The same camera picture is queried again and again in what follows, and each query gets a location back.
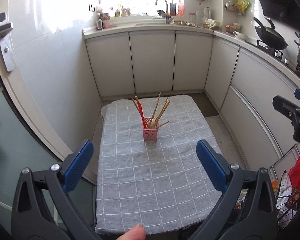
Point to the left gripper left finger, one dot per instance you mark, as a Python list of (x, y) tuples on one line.
[(74, 166)]

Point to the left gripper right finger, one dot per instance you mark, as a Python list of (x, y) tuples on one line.
[(215, 165)]

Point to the white spoon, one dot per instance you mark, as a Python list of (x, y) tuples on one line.
[(152, 123)]

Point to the red chopstick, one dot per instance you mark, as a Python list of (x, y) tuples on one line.
[(142, 115)]

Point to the chrome kitchen faucet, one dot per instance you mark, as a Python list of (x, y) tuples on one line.
[(164, 13)]

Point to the person's left hand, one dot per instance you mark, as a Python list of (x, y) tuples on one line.
[(135, 233)]

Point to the gas stove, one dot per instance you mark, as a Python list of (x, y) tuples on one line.
[(277, 54)]

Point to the grey checked tablecloth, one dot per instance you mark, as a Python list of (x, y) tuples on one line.
[(159, 184)]

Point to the dark floor mat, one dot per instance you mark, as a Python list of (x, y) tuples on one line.
[(204, 104)]

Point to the black wok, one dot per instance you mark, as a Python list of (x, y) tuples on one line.
[(269, 35)]

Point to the pink perforated utensil holder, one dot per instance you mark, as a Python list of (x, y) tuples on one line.
[(149, 134)]

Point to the door handle plate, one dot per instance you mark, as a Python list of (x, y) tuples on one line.
[(5, 44)]

